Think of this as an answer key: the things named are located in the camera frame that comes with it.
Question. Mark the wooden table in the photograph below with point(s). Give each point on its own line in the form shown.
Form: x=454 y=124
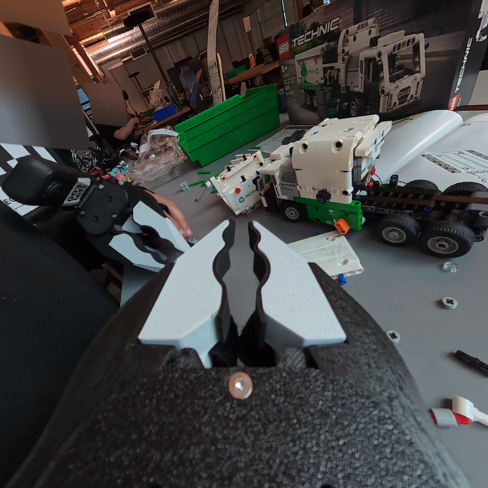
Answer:
x=259 y=68

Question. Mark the person's left hand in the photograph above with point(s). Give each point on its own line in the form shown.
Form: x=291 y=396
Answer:
x=179 y=221

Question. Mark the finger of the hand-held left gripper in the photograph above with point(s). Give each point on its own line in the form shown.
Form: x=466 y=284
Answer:
x=156 y=223
x=129 y=249

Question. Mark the green white sticker sheet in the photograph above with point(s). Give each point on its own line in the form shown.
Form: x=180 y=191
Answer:
x=282 y=137

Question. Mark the white standing banner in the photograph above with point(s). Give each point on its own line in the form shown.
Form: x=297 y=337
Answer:
x=213 y=45

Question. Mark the clear round lego piece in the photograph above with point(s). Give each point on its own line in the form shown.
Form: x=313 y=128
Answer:
x=449 y=267

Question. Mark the white green lego truck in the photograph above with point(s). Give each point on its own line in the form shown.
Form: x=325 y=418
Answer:
x=324 y=167

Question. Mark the grey lego axle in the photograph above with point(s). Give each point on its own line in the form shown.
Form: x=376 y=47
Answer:
x=202 y=194

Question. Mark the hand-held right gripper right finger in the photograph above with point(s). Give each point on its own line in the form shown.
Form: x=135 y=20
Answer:
x=297 y=301

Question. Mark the colourful floral cloth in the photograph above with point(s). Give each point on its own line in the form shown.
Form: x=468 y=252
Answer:
x=114 y=173

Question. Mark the white lego container assembly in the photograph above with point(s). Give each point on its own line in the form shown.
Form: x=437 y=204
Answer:
x=236 y=190

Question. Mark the clear plastic bag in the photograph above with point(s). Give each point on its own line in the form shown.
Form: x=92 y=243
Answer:
x=160 y=160

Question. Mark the black white checkered board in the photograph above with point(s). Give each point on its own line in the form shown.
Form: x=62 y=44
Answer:
x=23 y=160

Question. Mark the green plastic bin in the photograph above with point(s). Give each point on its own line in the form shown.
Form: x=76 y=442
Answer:
x=228 y=125

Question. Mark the white grey red lego assembly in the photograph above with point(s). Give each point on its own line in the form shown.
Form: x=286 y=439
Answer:
x=457 y=411

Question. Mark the black lego axle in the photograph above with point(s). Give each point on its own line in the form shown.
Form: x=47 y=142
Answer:
x=472 y=361

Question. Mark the instruction booklet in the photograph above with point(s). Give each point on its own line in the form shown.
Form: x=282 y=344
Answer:
x=427 y=133

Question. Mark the grey round lego piece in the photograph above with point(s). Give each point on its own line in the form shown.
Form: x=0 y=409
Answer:
x=393 y=336
x=450 y=303

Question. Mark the lego set box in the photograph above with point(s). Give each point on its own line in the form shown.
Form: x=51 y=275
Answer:
x=381 y=57

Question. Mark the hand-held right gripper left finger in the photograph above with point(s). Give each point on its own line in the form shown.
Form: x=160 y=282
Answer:
x=183 y=305

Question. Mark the pile of white lego pieces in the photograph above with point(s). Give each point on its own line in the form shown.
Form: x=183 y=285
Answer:
x=239 y=159

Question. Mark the black floor lamp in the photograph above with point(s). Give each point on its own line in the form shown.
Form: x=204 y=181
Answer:
x=137 y=20

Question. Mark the white lego panel blue pins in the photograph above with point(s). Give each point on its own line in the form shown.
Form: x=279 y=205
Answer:
x=328 y=251

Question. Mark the blue plastic bin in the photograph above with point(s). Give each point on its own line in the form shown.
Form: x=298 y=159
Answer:
x=164 y=113

